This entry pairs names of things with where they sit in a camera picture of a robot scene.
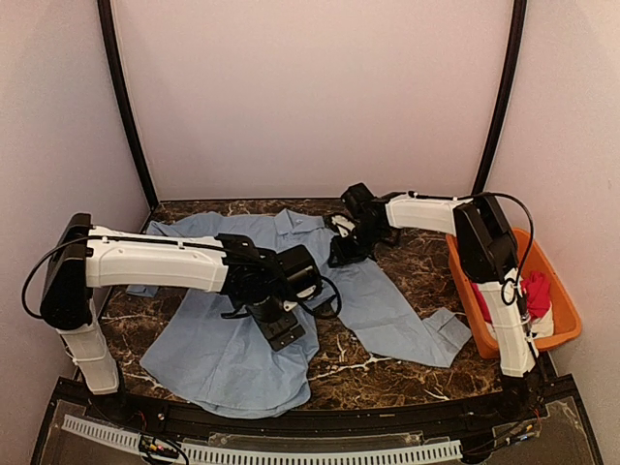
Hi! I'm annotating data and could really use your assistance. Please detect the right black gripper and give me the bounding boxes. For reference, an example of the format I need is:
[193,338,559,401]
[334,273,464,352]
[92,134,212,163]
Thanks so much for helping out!
[331,221,386,264]

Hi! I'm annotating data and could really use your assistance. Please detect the light blue shirt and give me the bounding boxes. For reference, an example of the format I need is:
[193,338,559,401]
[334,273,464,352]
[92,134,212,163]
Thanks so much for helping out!
[140,209,471,419]

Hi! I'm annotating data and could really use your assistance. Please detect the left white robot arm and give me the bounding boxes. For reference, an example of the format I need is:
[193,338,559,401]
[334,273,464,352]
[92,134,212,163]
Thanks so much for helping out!
[33,213,323,422]

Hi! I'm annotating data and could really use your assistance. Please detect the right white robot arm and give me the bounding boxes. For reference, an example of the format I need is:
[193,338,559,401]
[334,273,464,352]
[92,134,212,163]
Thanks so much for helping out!
[325,183,538,378]

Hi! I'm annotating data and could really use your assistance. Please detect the orange plastic basin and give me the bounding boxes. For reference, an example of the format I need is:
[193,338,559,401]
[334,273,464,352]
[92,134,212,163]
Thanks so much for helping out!
[446,234,582,359]

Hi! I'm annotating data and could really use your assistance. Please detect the red garment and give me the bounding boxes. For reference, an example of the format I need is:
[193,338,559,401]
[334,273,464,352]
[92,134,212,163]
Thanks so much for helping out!
[471,271,552,324]

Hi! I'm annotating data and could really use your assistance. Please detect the white garment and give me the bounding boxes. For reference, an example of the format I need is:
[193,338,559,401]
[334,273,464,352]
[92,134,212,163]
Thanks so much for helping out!
[483,309,554,339]

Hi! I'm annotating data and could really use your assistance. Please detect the right black frame post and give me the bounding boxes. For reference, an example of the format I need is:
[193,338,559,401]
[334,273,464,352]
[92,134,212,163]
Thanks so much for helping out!
[471,0,528,194]

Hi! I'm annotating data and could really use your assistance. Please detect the black frame post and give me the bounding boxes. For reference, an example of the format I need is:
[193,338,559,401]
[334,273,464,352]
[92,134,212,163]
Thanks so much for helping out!
[97,0,159,211]
[471,0,528,194]

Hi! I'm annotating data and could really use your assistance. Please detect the white slotted cable duct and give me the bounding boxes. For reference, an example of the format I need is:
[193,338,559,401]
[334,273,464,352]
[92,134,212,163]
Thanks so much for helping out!
[62,415,463,464]

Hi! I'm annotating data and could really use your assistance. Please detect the black front rail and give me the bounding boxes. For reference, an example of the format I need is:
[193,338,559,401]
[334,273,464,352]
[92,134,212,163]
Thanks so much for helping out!
[52,375,577,450]

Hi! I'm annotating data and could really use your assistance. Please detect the left black frame post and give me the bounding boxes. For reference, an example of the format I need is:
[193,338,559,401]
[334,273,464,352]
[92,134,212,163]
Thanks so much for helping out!
[97,0,159,211]

